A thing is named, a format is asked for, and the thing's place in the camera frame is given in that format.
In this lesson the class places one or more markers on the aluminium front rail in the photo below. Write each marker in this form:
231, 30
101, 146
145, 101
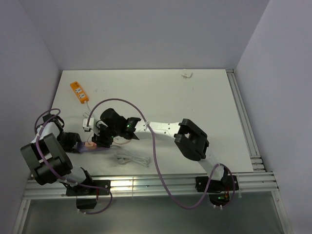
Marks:
150, 185

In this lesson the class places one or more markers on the aluminium rail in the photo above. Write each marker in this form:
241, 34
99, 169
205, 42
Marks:
150, 185
243, 117

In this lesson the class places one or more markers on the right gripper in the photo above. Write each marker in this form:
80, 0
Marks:
100, 140

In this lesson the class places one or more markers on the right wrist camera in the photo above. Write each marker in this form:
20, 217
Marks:
88, 124

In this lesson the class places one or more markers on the purple power strip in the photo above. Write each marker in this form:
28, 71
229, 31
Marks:
82, 149

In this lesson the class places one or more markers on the small white plug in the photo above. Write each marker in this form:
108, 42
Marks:
187, 75

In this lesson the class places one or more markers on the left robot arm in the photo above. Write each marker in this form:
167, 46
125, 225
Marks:
46, 156

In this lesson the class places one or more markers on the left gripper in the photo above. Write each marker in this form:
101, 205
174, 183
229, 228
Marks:
74, 138

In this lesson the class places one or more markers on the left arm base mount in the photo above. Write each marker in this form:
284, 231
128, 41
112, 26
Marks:
88, 203

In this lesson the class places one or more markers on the aluminium right rail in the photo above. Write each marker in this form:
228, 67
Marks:
243, 117

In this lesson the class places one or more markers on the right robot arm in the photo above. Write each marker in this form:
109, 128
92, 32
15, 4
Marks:
188, 137

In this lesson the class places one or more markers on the orange power strip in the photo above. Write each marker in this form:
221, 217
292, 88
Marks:
79, 92

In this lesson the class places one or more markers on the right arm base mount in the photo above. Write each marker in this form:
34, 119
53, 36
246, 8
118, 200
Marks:
218, 190

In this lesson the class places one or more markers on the small pink charger plug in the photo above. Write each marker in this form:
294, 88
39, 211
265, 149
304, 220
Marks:
90, 145

